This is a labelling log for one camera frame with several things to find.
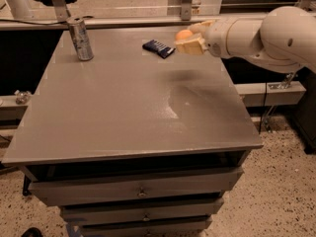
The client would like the grey drawer cabinet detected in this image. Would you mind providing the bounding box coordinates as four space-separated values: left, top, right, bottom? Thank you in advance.
1 25 264 237

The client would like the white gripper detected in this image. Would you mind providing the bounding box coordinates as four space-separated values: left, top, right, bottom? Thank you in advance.
175 19 234 58

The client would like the black shoe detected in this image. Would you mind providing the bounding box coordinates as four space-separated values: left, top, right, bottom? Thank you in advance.
21 227 42 237

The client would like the crumpled clear plastic piece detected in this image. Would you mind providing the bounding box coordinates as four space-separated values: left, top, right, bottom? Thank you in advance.
15 90 32 105

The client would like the top grey drawer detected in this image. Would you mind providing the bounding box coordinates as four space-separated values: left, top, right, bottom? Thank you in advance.
30 167 243 206

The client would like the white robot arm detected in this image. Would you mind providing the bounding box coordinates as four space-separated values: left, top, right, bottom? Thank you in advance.
175 6 316 73

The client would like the black cable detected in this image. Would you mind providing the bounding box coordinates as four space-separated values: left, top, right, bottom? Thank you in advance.
258 92 275 134

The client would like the metal horizontal rail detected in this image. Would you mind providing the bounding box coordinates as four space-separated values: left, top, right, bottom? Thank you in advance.
0 11 271 32

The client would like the middle grey drawer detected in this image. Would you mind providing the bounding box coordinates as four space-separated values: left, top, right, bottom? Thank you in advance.
61 197 223 225

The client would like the metal angle bracket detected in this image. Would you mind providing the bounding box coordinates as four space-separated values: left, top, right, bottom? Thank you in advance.
269 73 295 90

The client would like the bottom grey drawer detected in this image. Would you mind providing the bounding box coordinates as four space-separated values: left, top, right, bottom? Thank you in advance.
80 216 211 237

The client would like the orange fruit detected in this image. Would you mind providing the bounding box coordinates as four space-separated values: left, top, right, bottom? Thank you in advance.
175 30 193 40

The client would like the silver drink can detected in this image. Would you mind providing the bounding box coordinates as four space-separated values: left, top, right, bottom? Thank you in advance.
66 17 94 61

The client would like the blue rxbar blueberry wrapper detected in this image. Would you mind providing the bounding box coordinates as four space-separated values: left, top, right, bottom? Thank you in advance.
142 39 175 59

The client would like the grey drawer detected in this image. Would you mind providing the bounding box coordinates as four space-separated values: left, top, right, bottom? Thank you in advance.
30 167 243 206
61 197 223 225
80 216 211 237

